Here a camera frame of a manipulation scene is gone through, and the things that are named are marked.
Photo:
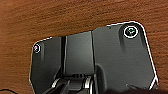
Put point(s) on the dark robot base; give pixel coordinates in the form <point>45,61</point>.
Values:
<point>110,56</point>

